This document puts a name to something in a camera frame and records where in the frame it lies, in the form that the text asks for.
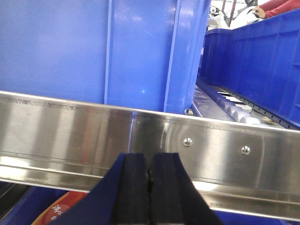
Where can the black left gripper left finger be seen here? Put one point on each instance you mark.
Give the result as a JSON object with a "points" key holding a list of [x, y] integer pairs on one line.
{"points": [[120, 198]]}

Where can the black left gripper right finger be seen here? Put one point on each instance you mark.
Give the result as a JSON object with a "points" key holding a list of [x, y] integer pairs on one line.
{"points": [[174, 199]]}

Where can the red sleeved forearm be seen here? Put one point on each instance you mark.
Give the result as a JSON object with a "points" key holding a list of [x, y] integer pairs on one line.
{"points": [[276, 7]]}

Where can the blue bin left lower shelf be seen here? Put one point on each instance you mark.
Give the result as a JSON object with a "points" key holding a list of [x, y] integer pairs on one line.
{"points": [[22, 204]]}

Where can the upper shelf roller track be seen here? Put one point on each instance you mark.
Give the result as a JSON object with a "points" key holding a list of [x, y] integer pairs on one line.
{"points": [[221, 104]]}

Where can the large blue crate upper shelf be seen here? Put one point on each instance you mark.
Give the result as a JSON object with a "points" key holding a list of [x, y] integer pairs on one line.
{"points": [[135, 53]]}

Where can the background person hand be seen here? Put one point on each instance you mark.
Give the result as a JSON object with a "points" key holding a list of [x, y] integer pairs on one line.
{"points": [[259, 12]]}

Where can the red snack package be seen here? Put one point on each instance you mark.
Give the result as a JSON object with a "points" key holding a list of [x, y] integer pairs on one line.
{"points": [[60, 206]]}

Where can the blue crate upper right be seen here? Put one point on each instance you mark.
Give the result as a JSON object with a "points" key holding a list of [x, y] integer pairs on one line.
{"points": [[259, 62]]}

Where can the steel rail screw left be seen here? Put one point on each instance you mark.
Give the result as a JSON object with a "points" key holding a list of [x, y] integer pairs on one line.
{"points": [[187, 142]]}

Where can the steel rail screw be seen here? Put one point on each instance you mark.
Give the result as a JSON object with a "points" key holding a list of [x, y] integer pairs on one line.
{"points": [[245, 150], [187, 142]]}

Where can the steel rail screw right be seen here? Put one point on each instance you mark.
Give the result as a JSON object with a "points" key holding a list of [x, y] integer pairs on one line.
{"points": [[245, 150]]}

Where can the stainless steel shelf rail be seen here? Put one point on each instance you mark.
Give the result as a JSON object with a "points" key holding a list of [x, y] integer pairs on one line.
{"points": [[70, 145]]}

